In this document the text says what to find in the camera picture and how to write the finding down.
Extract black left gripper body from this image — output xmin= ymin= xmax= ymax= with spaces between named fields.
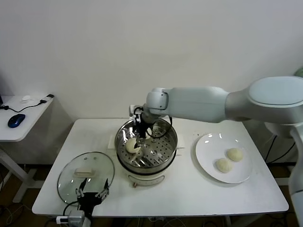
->
xmin=77 ymin=192 xmax=105 ymax=215

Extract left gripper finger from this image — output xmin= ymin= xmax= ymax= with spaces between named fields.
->
xmin=75 ymin=177 xmax=88 ymax=198
xmin=95 ymin=178 xmax=110 ymax=199

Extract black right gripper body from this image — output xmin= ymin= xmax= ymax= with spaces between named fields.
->
xmin=134 ymin=117 xmax=149 ymax=140

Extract round glass pot lid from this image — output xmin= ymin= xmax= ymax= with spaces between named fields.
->
xmin=56 ymin=151 xmax=116 ymax=204

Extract stainless steel steamer basket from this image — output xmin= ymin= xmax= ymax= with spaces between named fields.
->
xmin=115 ymin=116 xmax=178 ymax=172

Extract white round plate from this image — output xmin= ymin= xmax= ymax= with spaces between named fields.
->
xmin=195 ymin=133 xmax=253 ymax=184

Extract white side desk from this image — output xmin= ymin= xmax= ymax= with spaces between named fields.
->
xmin=0 ymin=96 xmax=55 ymax=204

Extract blue computer mouse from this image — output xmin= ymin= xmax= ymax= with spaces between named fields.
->
xmin=7 ymin=113 xmax=26 ymax=129

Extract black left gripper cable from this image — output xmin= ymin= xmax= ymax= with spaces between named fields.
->
xmin=62 ymin=201 xmax=80 ymax=216

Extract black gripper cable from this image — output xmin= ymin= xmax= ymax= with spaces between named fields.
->
xmin=62 ymin=201 xmax=80 ymax=216
xmin=146 ymin=115 xmax=173 ymax=140

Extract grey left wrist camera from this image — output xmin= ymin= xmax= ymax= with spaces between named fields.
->
xmin=56 ymin=210 xmax=85 ymax=225

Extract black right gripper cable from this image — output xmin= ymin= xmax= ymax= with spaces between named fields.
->
xmin=146 ymin=115 xmax=173 ymax=140

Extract silver black cable adapter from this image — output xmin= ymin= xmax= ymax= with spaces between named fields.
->
xmin=39 ymin=94 xmax=54 ymax=105

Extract black desk cable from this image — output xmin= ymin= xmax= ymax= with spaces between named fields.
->
xmin=0 ymin=100 xmax=47 ymax=114

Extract black looping power cable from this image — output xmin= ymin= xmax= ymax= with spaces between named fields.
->
xmin=264 ymin=133 xmax=296 ymax=164

